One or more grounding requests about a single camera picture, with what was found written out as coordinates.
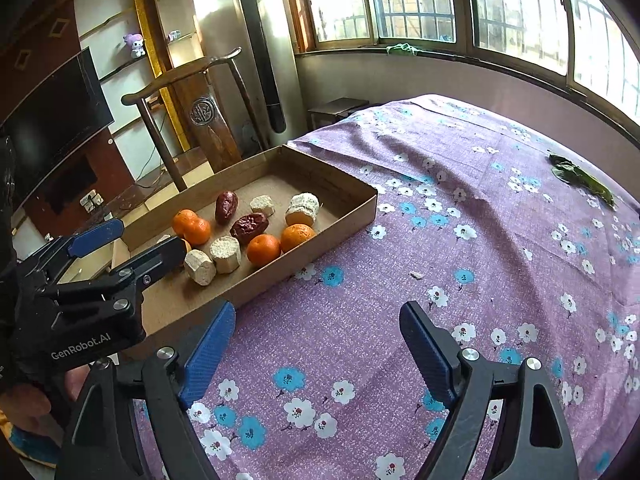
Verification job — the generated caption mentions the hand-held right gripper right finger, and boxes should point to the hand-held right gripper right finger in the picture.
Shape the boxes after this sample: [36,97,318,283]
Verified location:
[399,301,581,480]

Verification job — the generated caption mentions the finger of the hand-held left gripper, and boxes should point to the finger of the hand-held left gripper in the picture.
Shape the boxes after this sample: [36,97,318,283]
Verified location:
[42,236,188,306]
[17,218,126,286]

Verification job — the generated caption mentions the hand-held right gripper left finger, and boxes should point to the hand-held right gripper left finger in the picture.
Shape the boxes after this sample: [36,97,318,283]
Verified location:
[54,301,237,480]

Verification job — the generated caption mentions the red date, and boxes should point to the red date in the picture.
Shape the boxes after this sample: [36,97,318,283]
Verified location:
[230,213,271,242]
[215,190,239,226]

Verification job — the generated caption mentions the shallow cardboard box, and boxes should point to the shallow cardboard box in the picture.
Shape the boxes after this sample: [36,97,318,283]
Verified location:
[55,144,379,363]

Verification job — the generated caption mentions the person's left hand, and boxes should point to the person's left hand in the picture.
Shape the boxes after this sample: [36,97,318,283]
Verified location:
[0,366,91,436]

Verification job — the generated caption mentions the low wooden cabinet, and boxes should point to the low wooden cabinet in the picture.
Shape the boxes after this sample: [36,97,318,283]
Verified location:
[102,150,226,231]

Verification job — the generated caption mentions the blue orange patterned clothing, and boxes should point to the blue orange patterned clothing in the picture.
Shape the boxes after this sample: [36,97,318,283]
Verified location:
[0,407,61,467]

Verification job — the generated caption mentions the black flat television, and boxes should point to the black flat television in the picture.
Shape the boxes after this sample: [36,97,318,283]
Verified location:
[0,46,116,181]

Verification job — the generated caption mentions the dark wooden chair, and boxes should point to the dark wooden chair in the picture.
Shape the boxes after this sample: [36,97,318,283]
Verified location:
[121,47,273,192]

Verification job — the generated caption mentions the purple floral tablecloth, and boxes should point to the purple floral tablecloth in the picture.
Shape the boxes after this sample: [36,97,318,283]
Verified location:
[132,92,640,480]

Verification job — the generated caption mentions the purple white plush toy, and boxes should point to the purple white plush toy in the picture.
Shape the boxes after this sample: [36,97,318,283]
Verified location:
[123,33,147,59]

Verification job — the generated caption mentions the dark wooden side table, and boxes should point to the dark wooden side table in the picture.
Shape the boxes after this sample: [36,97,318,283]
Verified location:
[307,97,383,131]

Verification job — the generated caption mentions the green leaf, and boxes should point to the green leaf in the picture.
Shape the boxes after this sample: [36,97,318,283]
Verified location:
[547,154,617,208]

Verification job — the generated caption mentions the white tower air conditioner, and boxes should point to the white tower air conditioner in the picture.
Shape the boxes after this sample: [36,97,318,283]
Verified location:
[230,0,306,147]

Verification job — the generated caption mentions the barred window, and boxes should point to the barred window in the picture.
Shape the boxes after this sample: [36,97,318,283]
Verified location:
[285,0,640,126]

